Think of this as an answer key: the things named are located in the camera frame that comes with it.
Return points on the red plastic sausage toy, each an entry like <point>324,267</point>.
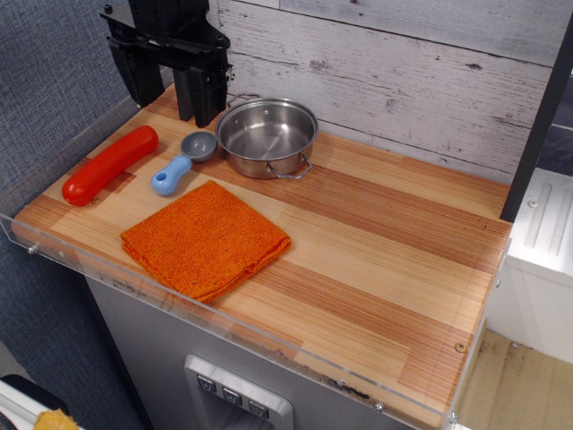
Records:
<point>97,173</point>

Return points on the grey toy fridge cabinet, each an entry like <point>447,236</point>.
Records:
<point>153,345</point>

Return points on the stainless steel pot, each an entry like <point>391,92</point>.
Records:
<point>268,138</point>

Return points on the white toy sink unit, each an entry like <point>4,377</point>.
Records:
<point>531,300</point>

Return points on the clear acrylic table guard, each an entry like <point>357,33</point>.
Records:
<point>380,296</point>

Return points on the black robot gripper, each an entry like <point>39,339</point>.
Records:
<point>144,34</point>

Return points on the yellow black object corner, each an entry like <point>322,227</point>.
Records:
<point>23,401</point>

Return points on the orange knitted cloth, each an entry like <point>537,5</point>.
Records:
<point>205,243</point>

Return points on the blue grey plastic scoop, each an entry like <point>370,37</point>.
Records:
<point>197,147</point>

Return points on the silver dispenser button panel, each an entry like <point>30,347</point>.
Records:
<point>224,400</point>

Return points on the black right vertical post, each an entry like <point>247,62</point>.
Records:
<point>540,128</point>

